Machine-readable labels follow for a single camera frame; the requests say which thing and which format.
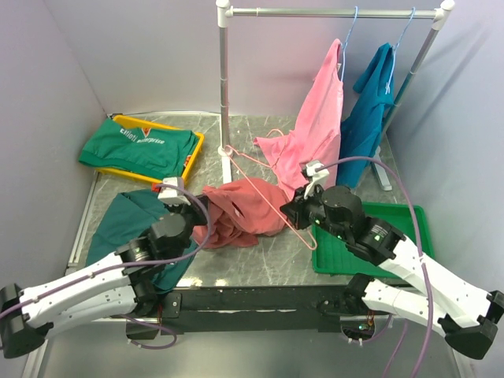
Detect blue t shirt on hanger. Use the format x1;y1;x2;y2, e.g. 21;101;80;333
336;42;396;188

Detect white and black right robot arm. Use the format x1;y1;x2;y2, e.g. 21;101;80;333
280;186;503;360

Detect pink wire hanger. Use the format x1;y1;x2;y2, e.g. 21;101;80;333
222;128;318;252

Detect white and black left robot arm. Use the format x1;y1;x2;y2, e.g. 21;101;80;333
1;195;209;359

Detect light blue hanger right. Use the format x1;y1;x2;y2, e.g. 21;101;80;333
385;7;417;95

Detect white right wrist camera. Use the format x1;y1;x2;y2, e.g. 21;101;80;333
302;160;329;199

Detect green plastic tray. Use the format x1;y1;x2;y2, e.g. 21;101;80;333
312;202;435;279

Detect pink t shirt on hanger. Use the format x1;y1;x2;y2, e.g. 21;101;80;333
254;39;343;198

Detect light blue hanger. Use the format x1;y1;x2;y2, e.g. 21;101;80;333
339;6;359;82
385;7;417;95

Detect light blue hanger left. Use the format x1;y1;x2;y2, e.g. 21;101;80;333
339;6;359;82

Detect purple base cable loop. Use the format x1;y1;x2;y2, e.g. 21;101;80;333
121;314;178;350

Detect green printed t shirt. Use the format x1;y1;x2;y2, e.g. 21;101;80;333
79;119;198;180

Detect yellow plastic tray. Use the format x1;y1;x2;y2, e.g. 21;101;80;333
91;114;205;184

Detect dark teal t shirt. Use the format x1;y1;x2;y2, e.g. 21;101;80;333
85;190;194;294

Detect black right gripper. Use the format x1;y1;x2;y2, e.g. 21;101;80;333
280;183;350;241

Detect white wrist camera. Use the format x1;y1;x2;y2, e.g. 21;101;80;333
302;160;329;199
151;177;190;206

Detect salmon red t shirt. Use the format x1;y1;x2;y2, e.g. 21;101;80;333
192;178;287;249

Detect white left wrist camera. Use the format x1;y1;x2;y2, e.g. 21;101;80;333
151;177;190;206

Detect silver clothes rack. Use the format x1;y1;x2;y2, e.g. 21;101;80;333
215;1;455;183

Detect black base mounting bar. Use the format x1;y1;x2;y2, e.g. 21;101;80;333
128;285;371;334

